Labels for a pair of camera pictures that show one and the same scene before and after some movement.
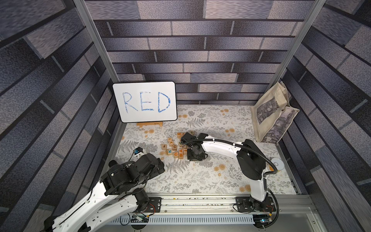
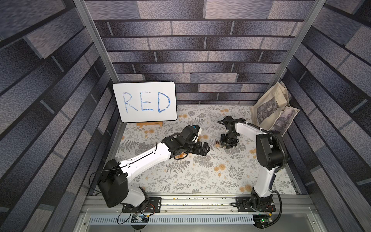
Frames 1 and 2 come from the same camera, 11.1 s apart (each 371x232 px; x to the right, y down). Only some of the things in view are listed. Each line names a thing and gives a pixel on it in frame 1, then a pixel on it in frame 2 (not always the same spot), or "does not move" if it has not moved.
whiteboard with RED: x=146 y=102 does not move
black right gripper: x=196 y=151 -> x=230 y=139
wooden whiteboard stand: x=149 y=123 does not move
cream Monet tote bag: x=272 y=115 does not move
